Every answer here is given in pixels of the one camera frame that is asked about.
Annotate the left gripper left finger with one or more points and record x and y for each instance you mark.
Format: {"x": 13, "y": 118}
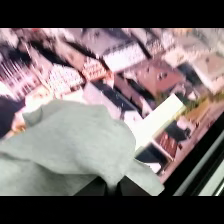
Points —
{"x": 95, "y": 189}

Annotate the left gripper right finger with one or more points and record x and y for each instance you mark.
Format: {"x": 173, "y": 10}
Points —
{"x": 133, "y": 190}

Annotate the grey T-shirt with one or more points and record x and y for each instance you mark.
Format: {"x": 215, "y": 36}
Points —
{"x": 66, "y": 140}

